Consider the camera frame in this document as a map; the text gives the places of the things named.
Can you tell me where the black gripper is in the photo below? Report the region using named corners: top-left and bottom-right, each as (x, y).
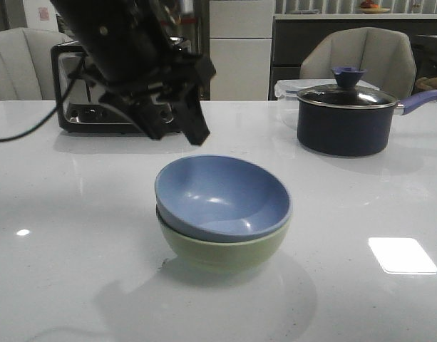
top-left (68, 21), bottom-right (216, 145)

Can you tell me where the blue bowl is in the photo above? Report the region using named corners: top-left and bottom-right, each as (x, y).
top-left (155, 155), bottom-right (292, 243)

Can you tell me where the green bowl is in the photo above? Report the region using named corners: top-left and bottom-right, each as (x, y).
top-left (156, 210), bottom-right (292, 274)

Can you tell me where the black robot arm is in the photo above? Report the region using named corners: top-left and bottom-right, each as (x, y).
top-left (52, 1), bottom-right (215, 145)

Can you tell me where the black and chrome toaster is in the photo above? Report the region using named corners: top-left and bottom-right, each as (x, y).
top-left (51, 41), bottom-right (180, 136)

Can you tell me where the white cabinet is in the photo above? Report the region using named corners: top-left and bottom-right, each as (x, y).
top-left (209, 1), bottom-right (276, 100)

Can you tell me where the clear plastic food container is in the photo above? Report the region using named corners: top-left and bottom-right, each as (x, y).
top-left (274, 78), bottom-right (378, 102)

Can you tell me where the grey chair on left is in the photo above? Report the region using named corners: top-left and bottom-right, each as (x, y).
top-left (0, 28), bottom-right (71, 100)

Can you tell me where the grey chair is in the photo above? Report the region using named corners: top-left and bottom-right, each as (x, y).
top-left (299, 27), bottom-right (416, 98)
top-left (0, 28), bottom-right (71, 100)

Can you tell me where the dark blue saucepan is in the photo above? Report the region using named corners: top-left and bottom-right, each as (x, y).
top-left (297, 90), bottom-right (437, 157)

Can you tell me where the glass pot lid blue knob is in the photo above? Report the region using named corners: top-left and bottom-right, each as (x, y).
top-left (297, 66), bottom-right (397, 109)

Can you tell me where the grey chair on right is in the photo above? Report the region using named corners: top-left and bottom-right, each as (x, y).
top-left (299, 27), bottom-right (416, 98)

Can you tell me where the fruit plate on counter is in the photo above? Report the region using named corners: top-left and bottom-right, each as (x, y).
top-left (358, 0), bottom-right (391, 14)

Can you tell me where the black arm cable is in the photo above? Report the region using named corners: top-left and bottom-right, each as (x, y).
top-left (0, 53), bottom-right (87, 144)

